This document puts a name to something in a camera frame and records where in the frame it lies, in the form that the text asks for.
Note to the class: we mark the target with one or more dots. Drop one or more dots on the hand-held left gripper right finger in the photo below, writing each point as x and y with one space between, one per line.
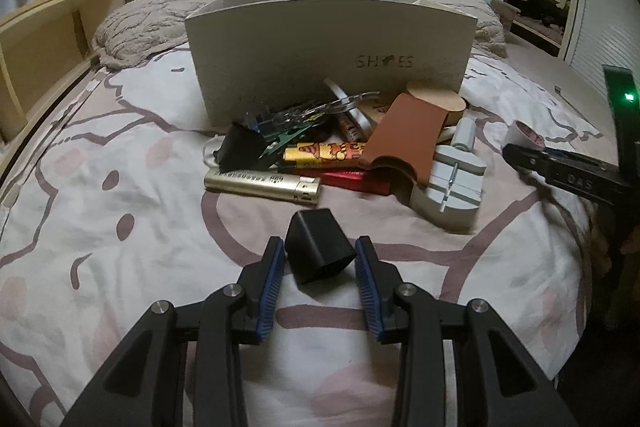
367 292

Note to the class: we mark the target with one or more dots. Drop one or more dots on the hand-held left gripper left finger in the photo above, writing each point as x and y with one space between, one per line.
270 292

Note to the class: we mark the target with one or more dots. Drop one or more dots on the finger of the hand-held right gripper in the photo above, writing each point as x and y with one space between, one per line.
525 159

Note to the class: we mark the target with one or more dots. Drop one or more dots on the white tape roll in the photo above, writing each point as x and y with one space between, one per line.
517 134

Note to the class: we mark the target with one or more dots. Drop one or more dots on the black plastic cap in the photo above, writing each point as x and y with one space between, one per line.
317 252

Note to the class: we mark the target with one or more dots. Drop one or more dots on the grey watch link tool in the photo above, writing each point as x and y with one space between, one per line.
450 197

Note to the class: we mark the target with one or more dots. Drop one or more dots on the red lighter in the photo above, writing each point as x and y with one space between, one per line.
350 179

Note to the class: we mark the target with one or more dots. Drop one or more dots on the white cardboard box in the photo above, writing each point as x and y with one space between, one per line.
300 57

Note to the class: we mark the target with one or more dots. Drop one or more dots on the round wooden coaster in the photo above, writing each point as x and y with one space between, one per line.
440 99

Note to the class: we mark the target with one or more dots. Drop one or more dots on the gold lighter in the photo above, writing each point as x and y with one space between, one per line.
250 182

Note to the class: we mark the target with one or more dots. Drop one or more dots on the brown leather case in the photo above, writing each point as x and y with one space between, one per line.
405 132

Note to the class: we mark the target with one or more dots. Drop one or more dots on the yellow patterned lighter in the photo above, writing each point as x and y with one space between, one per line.
320 153

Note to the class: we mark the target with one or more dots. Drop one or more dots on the green plastic clip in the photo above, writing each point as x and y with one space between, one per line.
285 139

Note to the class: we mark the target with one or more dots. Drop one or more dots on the beige fluffy blanket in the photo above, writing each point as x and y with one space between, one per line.
480 7

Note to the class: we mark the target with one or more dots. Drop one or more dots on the white slatted door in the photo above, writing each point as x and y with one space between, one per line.
605 17

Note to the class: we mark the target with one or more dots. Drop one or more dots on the silver carabiner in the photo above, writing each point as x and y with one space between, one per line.
350 101

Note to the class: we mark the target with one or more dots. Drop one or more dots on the beige knitted blanket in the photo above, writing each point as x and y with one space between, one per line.
165 7

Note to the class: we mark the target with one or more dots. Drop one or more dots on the wooden shelf unit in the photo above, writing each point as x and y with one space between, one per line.
30 57

